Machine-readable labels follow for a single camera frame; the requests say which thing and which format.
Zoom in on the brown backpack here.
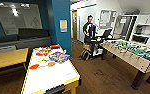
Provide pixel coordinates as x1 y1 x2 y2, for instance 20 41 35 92
80 48 92 61

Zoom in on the colourful board game box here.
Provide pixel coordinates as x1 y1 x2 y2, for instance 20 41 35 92
48 51 72 64

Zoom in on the black red flat item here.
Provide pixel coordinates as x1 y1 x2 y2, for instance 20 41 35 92
50 44 61 50

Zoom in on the brown wooden door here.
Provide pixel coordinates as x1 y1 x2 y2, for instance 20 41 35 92
71 10 78 42

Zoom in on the person in dark jacket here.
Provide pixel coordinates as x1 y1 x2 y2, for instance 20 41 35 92
82 14 97 44

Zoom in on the black wheeled cart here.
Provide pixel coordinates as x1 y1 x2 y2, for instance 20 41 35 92
86 28 114 59

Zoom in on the orange bowl pale rim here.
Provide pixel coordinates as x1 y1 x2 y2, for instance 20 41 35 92
46 61 57 68

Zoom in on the red game box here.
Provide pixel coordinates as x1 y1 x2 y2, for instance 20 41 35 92
35 48 53 57

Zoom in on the white activity table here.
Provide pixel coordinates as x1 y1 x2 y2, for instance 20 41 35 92
20 44 82 94

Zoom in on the grey bulletin board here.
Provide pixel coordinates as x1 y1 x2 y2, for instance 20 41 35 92
99 9 118 29

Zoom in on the dark sofa back cushion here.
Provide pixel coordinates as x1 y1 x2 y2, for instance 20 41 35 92
18 27 50 39

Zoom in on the long grey sofa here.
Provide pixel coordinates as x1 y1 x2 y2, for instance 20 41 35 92
0 34 54 55

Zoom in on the wooden foosball table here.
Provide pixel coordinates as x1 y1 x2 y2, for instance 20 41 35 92
100 39 150 90

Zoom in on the black built-in microwave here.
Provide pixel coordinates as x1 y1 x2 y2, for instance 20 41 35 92
132 34 149 44

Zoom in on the grey framed interior window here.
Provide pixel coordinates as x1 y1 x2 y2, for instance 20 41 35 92
0 2 44 36

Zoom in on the dark storage box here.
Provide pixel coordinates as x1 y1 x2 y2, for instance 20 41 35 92
124 9 139 16

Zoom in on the long wooden table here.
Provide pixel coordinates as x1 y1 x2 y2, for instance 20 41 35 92
0 48 30 73

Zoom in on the light grey sofa pillow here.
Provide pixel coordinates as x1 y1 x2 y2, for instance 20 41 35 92
0 45 17 54

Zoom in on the small beige wall poster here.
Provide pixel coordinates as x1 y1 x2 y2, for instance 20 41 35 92
59 19 68 33

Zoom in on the thin black floor cable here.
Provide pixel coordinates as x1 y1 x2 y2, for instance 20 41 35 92
90 68 123 88

